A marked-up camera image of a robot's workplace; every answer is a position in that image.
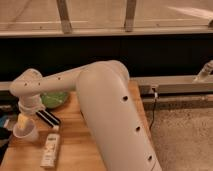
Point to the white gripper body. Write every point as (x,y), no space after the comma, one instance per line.
(30,107)

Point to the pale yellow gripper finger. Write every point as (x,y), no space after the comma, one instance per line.
(22,121)

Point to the white ceramic cup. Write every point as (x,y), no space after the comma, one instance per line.
(28,133)

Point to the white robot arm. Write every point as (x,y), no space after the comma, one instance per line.
(107,107)

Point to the black rectangular bar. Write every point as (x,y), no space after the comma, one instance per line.
(48,118)

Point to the green bowl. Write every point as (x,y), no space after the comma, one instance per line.
(54,99)

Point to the white plastic bottle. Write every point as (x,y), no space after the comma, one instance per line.
(51,149)

